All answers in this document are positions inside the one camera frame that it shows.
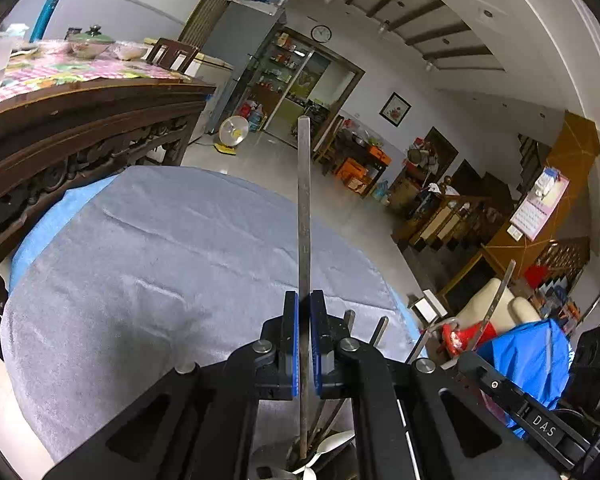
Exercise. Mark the blue garment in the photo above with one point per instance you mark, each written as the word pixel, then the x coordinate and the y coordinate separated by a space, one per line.
pixel 520 355

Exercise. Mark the wall calendar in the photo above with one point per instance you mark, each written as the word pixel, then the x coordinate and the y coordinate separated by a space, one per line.
pixel 537 205

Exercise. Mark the framed picture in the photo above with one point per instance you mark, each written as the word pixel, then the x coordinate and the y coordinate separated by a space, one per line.
pixel 395 109

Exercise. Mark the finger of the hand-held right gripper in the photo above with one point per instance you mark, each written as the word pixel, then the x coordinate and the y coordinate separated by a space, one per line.
pixel 530 410

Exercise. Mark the glass bowl with lid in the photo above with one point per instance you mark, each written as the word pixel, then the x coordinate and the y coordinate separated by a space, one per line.
pixel 92 42

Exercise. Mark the white floor fan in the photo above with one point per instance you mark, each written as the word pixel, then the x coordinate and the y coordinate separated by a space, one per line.
pixel 232 132

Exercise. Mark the grey cloth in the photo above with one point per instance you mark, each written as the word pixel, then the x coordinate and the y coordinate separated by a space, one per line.
pixel 155 285

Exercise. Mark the red item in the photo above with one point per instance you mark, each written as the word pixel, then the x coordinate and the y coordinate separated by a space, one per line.
pixel 455 340

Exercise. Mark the wooden stair railing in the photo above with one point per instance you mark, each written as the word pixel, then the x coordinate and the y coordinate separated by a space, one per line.
pixel 450 220

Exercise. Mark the wooden chair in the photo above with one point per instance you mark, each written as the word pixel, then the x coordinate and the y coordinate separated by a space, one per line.
pixel 172 55

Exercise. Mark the carved wooden table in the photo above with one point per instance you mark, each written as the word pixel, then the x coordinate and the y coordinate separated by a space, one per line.
pixel 80 125

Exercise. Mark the grey refrigerator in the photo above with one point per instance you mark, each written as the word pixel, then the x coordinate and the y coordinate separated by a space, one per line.
pixel 240 60

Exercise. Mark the beige seat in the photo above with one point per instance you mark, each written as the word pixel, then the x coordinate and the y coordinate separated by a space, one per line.
pixel 476 310

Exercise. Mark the glass door shelf cabinet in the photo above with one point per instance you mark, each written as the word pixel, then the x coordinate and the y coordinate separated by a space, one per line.
pixel 290 85

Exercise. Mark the orange crate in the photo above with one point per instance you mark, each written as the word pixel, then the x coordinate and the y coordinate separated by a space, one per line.
pixel 355 170

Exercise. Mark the small glass bowl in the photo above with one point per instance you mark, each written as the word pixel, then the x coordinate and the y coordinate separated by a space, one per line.
pixel 130 51

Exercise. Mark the round wall clock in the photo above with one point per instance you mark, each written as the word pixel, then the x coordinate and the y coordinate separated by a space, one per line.
pixel 321 33

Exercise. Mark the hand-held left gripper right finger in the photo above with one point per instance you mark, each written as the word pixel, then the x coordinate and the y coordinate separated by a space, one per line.
pixel 316 345

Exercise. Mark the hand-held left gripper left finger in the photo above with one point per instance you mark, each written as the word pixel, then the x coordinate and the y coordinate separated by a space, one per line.
pixel 292 345

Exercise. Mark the checked tablecloth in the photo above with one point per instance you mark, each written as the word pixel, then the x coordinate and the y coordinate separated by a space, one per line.
pixel 55 70

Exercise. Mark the light blue cloth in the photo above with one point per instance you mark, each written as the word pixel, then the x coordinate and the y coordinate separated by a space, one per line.
pixel 45 230

